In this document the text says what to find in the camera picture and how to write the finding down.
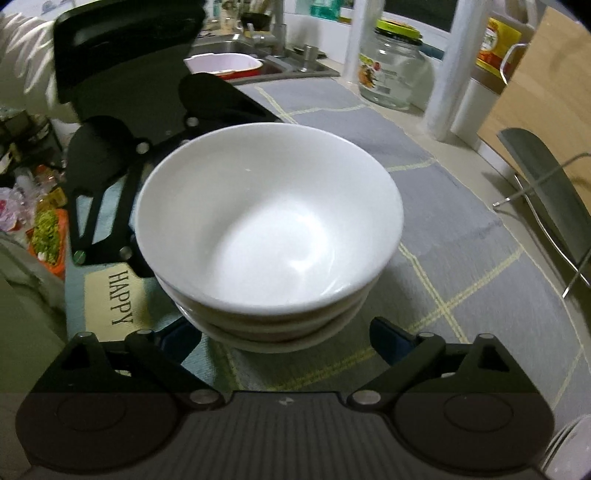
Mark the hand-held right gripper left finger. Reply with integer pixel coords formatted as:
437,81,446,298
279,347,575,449
44,320,225,407

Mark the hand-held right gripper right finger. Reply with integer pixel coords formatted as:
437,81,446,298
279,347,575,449
346,317,539,408

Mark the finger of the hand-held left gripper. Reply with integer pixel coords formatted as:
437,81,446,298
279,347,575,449
180,117,218,144
67,141,155,278

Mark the white floral bowl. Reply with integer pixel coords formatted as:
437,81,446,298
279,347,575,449
173,295,370,354

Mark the pink plastic basin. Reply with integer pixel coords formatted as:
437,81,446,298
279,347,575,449
183,53,263,81

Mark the steel sink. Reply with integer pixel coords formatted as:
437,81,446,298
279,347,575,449
189,28,342,86

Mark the orange basket of greens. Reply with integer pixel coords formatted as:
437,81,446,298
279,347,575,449
28,208,68,278

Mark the grey checked placemat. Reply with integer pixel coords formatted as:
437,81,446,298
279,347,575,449
65,76,585,407

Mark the metal faucet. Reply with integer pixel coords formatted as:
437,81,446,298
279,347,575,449
245,0,296,58

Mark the metal sink fitting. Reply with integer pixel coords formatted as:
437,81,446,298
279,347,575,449
300,44,324,72

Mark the person's olive clothing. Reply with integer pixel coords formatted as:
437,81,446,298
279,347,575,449
0,231,70,398

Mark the white bottle with green label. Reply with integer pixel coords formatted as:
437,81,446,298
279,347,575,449
308,0,346,19

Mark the glass jar with green lid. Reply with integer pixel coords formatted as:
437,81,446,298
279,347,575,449
358,18,426,112

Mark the bamboo cutting board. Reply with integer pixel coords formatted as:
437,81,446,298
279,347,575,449
475,4,591,195

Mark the yellow label bottle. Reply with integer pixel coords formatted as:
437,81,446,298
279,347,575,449
475,16,522,88

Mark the metal wire rack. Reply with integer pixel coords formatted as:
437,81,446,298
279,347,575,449
492,41,591,301

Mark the white post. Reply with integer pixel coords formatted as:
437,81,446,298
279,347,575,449
427,0,476,141
344,0,370,81

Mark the black-handled cleaver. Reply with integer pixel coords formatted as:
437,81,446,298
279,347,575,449
496,128,591,278

